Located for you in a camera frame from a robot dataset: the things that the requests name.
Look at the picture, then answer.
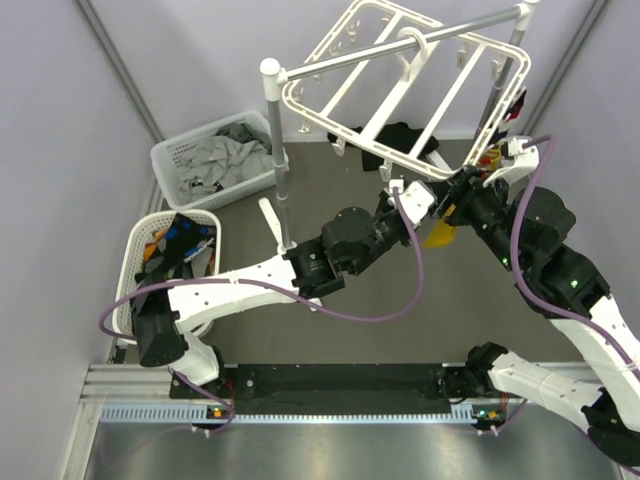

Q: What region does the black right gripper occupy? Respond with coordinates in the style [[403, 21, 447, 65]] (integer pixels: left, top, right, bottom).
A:
[[417, 164, 524, 271]]

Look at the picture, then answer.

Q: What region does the yellow bear sock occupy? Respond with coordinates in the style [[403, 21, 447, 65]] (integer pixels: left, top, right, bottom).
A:
[[421, 204, 456, 249], [477, 144, 502, 171]]

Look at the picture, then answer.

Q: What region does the white clip sock hanger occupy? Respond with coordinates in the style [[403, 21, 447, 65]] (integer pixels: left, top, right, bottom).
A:
[[260, 1, 537, 180]]

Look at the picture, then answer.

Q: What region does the black blue patterned sock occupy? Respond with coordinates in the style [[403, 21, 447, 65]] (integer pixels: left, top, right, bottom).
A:
[[134, 213, 218, 287]]

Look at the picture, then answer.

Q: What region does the navy santa sock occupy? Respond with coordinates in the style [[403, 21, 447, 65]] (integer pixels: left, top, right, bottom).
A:
[[503, 86, 528, 124]]

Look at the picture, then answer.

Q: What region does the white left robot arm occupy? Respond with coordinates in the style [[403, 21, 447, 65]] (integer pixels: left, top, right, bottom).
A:
[[131, 181, 435, 397]]

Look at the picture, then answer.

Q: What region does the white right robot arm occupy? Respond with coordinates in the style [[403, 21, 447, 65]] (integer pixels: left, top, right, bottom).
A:
[[431, 168, 639, 472]]

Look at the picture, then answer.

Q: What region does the black garment on floor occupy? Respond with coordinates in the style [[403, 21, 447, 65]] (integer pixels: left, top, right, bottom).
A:
[[326, 121, 441, 173]]

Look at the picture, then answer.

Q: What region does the grey clothes pile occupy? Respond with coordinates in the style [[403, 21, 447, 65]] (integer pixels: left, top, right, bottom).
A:
[[178, 123, 273, 203]]

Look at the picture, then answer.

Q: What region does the white rectangular laundry basket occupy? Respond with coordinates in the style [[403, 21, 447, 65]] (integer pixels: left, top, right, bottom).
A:
[[150, 111, 275, 211]]

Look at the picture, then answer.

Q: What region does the grey white drying rack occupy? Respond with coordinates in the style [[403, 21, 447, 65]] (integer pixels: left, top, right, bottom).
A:
[[257, 0, 543, 313]]

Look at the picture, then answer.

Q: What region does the white oval sock basket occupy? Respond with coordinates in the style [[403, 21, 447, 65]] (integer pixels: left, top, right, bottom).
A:
[[113, 208, 223, 346]]

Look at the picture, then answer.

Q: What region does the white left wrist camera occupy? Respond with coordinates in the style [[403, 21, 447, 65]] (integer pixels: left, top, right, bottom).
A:
[[387, 179, 436, 225]]

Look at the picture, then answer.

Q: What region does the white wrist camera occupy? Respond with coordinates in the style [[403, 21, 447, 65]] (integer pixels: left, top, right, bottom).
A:
[[483, 135, 540, 188], [387, 179, 436, 225]]

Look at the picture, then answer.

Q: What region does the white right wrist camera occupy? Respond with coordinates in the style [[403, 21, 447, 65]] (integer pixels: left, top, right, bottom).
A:
[[483, 135, 540, 188]]

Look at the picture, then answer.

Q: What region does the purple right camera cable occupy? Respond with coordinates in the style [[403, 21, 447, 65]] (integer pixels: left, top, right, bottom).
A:
[[473, 134, 640, 437]]

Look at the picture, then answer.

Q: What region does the purple camera cable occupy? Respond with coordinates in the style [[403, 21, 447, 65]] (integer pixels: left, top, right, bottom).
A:
[[97, 187, 427, 439], [473, 134, 640, 437]]

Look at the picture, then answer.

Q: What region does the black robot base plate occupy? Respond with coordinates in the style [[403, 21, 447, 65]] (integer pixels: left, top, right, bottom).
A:
[[169, 362, 471, 415]]

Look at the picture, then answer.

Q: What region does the grey slotted cable duct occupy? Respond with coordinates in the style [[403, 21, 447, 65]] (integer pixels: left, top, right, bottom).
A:
[[100, 403, 501, 425]]

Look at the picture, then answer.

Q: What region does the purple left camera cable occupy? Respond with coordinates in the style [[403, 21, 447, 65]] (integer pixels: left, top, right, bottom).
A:
[[97, 187, 427, 439]]

